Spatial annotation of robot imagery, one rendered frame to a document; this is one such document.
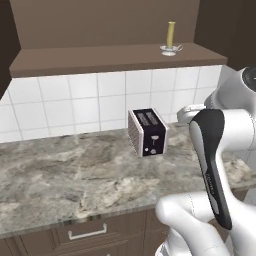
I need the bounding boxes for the white drawer handle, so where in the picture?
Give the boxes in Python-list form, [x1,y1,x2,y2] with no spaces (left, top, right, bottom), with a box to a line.
[67,223,108,241]

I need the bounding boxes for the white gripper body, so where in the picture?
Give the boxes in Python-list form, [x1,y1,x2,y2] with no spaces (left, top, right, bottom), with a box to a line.
[176,103,207,125]

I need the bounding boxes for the brown drawer front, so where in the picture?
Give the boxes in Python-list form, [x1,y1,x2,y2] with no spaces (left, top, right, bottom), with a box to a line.
[53,209,148,249]

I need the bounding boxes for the yellow candle in white holder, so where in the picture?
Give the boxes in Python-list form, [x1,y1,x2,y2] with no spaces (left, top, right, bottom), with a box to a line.
[159,21,184,57]

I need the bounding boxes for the black and white toaster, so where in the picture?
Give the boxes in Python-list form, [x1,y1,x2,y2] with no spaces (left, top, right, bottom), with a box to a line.
[127,107,169,158]

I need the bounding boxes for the brown base cabinet run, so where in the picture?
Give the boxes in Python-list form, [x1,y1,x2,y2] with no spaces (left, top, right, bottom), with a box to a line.
[0,188,249,256]

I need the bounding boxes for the brown open wall cabinet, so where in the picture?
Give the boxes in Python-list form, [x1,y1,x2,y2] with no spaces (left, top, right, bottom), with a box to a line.
[0,0,256,96]

